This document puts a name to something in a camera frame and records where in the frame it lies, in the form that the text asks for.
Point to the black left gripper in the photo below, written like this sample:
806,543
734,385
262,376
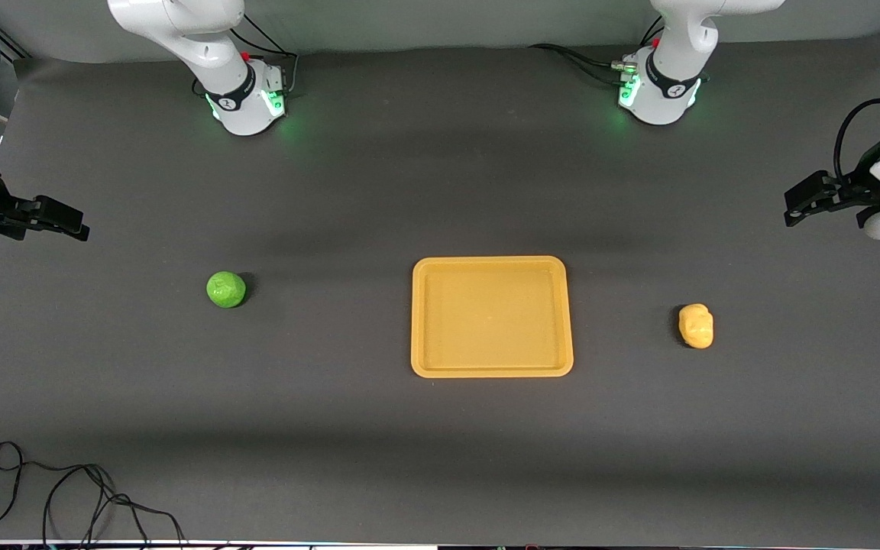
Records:
851,191

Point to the yellow potato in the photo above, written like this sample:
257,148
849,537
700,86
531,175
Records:
696,326

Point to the green apple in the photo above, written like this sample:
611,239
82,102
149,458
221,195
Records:
226,289

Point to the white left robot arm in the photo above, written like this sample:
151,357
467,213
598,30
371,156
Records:
677,46

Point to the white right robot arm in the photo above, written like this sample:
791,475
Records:
180,23

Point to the yellow rectangular tray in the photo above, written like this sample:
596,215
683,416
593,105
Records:
492,317

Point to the dark grey table mat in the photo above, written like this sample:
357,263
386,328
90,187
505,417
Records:
333,191

